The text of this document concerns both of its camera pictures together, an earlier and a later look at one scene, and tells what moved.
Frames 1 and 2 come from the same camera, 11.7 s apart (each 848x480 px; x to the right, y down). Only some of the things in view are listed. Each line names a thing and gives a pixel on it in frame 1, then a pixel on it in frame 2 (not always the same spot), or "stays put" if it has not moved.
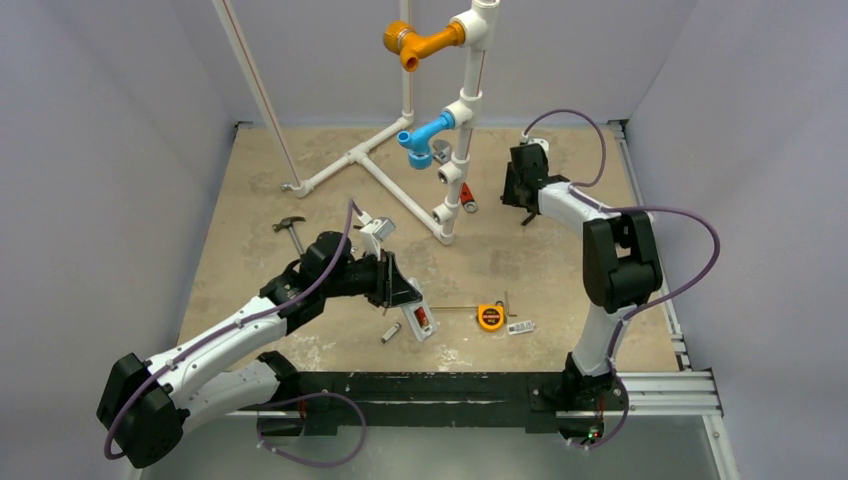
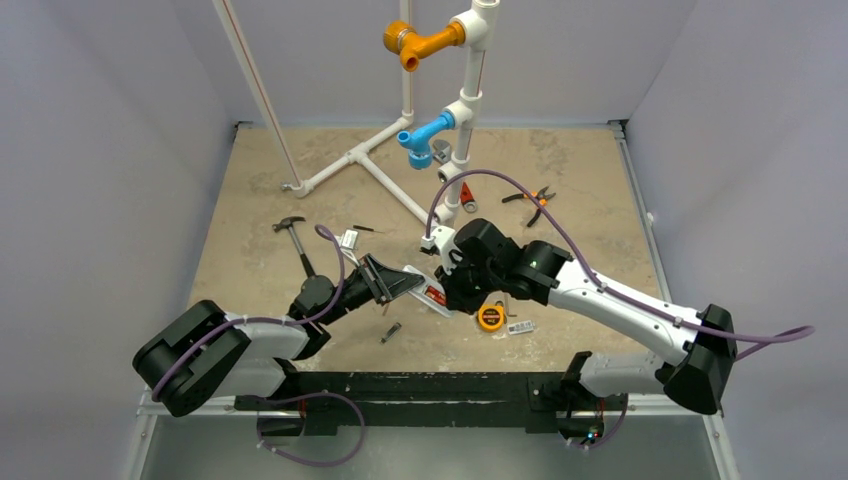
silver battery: [389, 333] stays put
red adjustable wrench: [467, 199] stays put
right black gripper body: [518, 193] to [453, 291]
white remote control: [419, 316] to [419, 291]
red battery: [421, 316] to [436, 295]
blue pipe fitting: [418, 141] stays put
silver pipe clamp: [443, 151] stays put
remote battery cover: [520, 327] stays put
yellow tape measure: [491, 317] stays put
